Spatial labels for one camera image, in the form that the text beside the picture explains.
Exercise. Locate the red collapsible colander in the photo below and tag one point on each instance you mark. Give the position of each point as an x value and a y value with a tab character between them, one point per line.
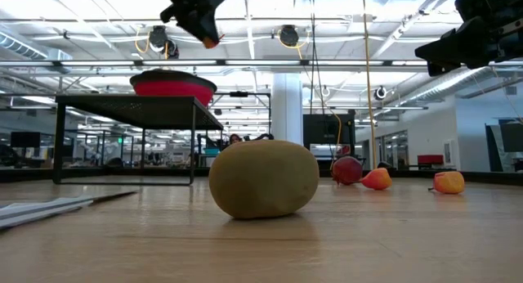
171	88

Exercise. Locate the silver ventilation duct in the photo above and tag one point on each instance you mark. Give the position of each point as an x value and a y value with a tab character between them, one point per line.
24	48

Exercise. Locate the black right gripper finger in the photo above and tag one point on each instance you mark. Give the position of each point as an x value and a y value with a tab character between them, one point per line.
439	69
457	46

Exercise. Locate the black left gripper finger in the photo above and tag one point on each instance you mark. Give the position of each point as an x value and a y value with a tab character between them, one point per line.
206	25
192	24

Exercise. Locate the dark red round fruit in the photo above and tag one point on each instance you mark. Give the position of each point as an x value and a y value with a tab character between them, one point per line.
347	170

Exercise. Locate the brown kiwi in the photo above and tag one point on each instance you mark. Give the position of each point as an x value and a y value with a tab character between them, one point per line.
263	178

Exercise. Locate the black monitor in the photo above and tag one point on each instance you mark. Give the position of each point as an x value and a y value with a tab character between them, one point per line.
327	129

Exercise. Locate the black perforated metal shelf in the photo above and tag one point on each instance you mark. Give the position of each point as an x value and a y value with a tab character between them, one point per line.
135	111

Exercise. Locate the black wall display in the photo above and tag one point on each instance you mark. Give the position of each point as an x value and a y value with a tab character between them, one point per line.
512	137

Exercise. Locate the small orange pepper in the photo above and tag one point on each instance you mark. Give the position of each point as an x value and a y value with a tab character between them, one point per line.
210	43
378	179
449	182

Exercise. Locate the black background robot arm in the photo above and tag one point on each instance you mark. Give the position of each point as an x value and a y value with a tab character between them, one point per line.
263	136

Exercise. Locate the person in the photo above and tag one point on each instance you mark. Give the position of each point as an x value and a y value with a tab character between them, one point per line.
235	139

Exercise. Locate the white structural column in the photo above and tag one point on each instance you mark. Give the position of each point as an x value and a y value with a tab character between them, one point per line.
286	111

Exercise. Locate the black aluminium table frame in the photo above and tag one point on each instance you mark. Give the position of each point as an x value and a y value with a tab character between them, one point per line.
122	173

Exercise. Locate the long ceiling light bar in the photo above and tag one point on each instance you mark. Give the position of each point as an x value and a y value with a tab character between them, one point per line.
184	63

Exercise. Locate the teal tub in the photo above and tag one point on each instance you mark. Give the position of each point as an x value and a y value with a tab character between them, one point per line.
211	151

